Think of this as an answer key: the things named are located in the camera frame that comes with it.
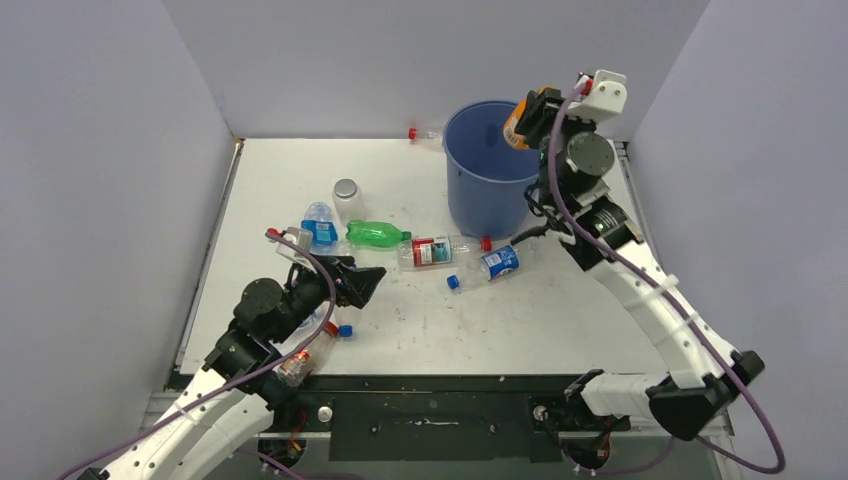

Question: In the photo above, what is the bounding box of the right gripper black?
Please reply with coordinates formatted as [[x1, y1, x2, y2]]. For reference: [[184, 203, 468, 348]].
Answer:
[[515, 89, 598, 211]]

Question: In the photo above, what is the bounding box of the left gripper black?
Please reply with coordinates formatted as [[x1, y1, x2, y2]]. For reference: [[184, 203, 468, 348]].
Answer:
[[270, 252, 384, 343]]

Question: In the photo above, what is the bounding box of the orange juice bottle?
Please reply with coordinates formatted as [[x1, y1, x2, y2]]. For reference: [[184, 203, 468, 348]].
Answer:
[[502, 85, 551, 150]]

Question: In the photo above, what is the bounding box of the pepsi bottle blue cap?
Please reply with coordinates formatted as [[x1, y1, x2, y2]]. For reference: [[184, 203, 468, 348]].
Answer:
[[298, 304, 354, 338]]

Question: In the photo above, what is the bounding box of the red label clear bottle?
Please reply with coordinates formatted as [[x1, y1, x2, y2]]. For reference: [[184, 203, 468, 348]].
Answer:
[[397, 235, 493, 271]]

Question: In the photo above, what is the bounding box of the blue label blue cap bottle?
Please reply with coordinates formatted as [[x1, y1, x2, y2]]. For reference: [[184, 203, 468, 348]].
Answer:
[[446, 240, 540, 293]]

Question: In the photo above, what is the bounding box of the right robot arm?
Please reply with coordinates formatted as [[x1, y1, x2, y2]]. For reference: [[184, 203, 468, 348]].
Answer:
[[503, 83, 765, 441]]

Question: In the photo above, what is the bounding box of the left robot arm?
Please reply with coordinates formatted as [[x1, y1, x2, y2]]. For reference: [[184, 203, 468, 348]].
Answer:
[[74, 256, 386, 479]]

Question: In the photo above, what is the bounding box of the blue plastic bin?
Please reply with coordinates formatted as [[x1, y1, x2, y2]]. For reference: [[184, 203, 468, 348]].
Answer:
[[443, 100, 539, 240]]

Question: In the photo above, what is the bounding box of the green plastic bottle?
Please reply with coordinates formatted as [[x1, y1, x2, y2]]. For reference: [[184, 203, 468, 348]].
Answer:
[[345, 220, 412, 251]]

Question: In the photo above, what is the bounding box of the crushed blue label bottle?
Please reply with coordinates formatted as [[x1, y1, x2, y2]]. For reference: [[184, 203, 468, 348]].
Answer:
[[300, 202, 338, 255]]

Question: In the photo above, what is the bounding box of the clear jar silver lid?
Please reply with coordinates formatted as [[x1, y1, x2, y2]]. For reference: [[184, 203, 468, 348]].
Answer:
[[333, 178, 367, 225]]

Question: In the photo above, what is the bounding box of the small red cap bottle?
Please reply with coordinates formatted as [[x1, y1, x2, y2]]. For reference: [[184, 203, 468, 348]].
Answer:
[[272, 320, 339, 387]]

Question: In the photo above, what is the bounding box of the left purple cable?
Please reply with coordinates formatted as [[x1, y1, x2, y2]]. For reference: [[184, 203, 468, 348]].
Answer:
[[58, 231, 339, 480]]

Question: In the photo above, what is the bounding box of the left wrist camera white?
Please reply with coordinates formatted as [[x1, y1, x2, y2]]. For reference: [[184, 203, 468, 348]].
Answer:
[[266, 227, 313, 267]]

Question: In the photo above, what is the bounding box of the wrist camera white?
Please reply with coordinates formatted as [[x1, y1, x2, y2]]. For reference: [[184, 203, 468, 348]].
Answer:
[[266, 227, 313, 267], [567, 69, 628, 124]]

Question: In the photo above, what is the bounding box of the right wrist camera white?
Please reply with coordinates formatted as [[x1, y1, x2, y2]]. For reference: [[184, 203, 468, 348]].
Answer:
[[567, 69, 628, 124]]

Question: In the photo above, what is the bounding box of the red cap bottle by wall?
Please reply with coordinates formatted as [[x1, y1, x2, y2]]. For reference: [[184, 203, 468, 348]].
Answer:
[[408, 127, 443, 151]]

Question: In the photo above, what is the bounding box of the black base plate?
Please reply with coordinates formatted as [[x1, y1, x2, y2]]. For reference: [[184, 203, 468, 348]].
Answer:
[[248, 374, 671, 468]]

